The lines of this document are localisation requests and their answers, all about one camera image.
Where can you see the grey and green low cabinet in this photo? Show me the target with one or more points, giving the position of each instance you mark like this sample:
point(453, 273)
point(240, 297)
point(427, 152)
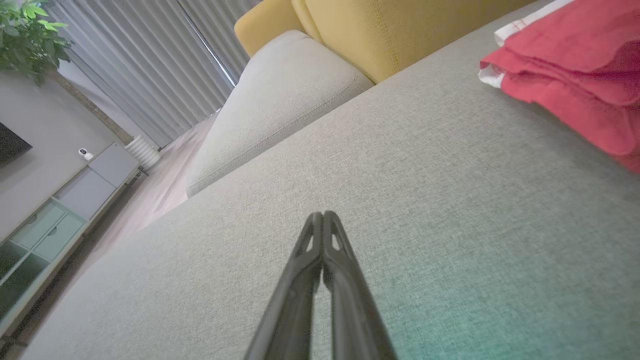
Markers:
point(60, 225)

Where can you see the red shirt with white sleeves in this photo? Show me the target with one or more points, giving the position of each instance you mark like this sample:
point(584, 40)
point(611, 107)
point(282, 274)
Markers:
point(530, 20)

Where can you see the large yellow sofa back cushion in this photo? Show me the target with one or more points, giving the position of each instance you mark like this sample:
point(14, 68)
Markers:
point(400, 30)

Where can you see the small white security camera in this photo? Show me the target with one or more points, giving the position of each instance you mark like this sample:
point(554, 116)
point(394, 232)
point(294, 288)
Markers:
point(84, 153)

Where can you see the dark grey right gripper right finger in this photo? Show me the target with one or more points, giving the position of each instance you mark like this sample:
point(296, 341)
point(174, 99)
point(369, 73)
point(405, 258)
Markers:
point(355, 325)

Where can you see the indoor tree with brown trunk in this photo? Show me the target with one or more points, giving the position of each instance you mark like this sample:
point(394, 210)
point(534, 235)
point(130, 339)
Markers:
point(25, 35)

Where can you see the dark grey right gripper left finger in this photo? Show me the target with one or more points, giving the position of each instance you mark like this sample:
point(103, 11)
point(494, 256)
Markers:
point(290, 320)

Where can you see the large grey sofa seat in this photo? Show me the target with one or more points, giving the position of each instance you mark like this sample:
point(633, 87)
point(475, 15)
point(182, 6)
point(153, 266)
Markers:
point(450, 225)

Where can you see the red shorts with white band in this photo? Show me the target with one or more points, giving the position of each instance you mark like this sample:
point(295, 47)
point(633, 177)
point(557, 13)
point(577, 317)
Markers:
point(575, 75)

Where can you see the grey pleated curtain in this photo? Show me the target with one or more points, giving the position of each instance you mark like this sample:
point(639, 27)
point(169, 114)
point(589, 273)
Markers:
point(140, 65)
point(225, 30)

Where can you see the black wall television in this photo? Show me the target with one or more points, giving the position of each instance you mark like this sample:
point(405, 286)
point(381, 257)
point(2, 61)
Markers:
point(10, 145)

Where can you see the white ribbed plant pot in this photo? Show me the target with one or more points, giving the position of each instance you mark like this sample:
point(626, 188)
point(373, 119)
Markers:
point(144, 152)

